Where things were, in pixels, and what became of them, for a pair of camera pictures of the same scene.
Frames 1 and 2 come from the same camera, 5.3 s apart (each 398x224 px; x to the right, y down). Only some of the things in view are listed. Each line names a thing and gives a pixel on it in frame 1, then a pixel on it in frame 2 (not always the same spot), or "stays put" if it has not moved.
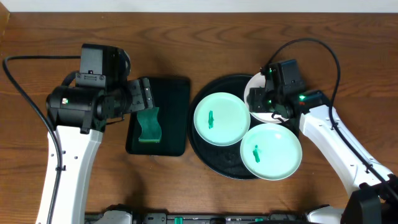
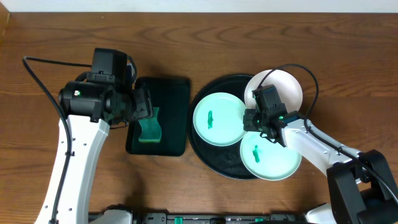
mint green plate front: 271,152 stays put
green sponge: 151,128 stays put
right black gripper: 257,102 to 248,124
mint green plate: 222,119 stays put
